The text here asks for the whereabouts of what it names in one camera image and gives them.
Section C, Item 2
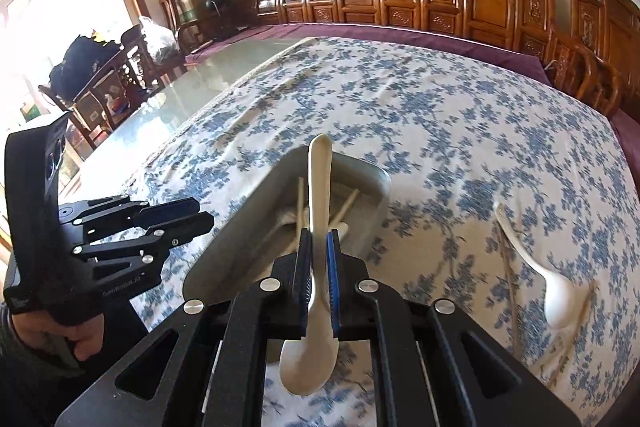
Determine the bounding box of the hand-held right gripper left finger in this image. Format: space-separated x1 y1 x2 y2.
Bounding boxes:
55 229 314 427

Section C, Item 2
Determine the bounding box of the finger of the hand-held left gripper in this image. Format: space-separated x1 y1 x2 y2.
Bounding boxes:
72 213 216 267
57 194 202 233

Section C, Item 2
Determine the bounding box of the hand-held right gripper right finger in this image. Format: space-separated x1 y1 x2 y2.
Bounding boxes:
325 229 586 427

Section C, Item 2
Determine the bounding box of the grey metal tray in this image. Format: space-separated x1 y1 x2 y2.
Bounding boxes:
182 144 392 308

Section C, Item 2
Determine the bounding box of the large white spoon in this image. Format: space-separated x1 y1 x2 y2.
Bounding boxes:
278 133 337 396

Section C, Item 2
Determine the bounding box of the person's left hand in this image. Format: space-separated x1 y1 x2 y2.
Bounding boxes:
10 307 107 364

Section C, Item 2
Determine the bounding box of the wooden dining chair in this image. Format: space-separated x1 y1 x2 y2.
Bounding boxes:
37 24 187 148

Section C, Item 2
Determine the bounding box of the black bag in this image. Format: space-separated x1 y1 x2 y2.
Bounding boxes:
50 34 126 98

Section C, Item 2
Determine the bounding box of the blue floral tablecloth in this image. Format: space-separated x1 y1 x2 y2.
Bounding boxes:
57 36 640 427

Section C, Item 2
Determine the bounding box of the white plastic bag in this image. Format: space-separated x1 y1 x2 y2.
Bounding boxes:
137 16 179 62

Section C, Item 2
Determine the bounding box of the wooden armchair with cartons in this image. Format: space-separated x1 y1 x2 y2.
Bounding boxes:
159 0 241 54

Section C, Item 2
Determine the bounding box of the black desk lamp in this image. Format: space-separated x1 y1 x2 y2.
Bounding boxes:
202 0 226 40

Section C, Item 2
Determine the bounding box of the purple sofa cushion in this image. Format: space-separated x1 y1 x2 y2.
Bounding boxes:
185 23 553 85

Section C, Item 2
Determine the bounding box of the purple armchair cushion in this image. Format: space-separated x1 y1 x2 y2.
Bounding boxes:
610 107 640 168

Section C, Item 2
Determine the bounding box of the carved wooden armchair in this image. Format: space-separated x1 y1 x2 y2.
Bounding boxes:
570 0 640 118

